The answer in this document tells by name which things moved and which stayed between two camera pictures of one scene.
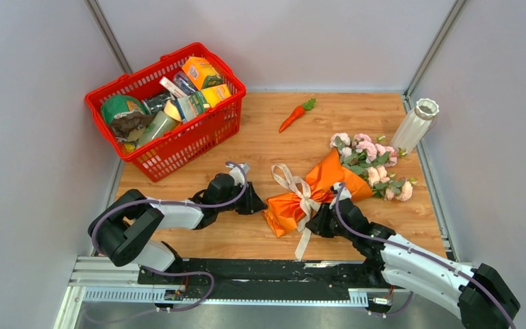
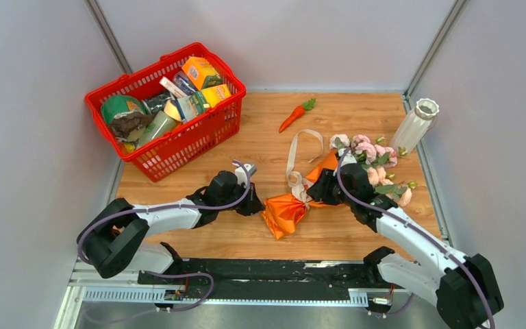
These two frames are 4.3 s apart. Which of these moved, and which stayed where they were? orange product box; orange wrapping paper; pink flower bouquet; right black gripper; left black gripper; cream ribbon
Moved: cream ribbon; right black gripper
Stayed: pink flower bouquet; orange product box; orange wrapping paper; left black gripper
